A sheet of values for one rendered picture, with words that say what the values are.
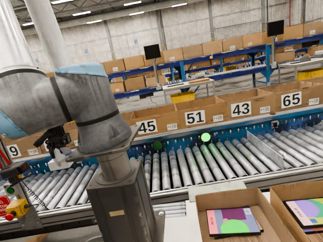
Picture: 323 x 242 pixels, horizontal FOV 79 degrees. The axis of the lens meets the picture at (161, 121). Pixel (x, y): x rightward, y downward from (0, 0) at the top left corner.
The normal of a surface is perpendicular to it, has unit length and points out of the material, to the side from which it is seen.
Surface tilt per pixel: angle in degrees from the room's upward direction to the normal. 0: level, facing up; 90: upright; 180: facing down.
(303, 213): 0
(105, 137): 69
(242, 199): 89
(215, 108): 90
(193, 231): 0
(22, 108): 79
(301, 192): 89
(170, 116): 90
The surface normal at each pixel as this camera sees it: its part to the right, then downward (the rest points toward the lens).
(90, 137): -0.25, 0.00
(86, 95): 0.44, 0.16
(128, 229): -0.07, 0.30
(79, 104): 0.50, 0.45
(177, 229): -0.18, -0.94
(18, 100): 0.30, -0.23
